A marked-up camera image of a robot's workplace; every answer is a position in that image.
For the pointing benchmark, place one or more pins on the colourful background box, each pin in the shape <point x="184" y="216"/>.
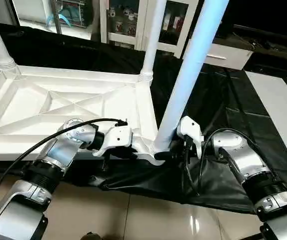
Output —
<point x="71" y="12"/>

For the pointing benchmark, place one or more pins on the black work surface mat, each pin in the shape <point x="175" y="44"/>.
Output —
<point x="218" y="110"/>

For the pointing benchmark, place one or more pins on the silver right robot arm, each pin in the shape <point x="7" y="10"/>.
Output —
<point x="248" y="165"/>

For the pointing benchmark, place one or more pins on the white glass door cabinet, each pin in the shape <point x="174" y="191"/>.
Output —
<point x="128" y="22"/>

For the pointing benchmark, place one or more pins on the white plastic table top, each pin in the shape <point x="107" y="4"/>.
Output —
<point x="48" y="105"/>

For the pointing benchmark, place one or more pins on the white flat sheet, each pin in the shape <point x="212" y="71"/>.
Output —
<point x="278" y="105"/>

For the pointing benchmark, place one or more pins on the black metal table leg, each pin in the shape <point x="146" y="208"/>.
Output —
<point x="253" y="237"/>

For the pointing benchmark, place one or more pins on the black vertical pole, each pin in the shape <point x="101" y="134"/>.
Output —
<point x="12" y="12"/>

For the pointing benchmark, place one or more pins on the white drawer unit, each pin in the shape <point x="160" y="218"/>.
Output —
<point x="228" y="55"/>

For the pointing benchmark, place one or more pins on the black left robot foot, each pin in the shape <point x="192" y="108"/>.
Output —
<point x="91" y="236"/>

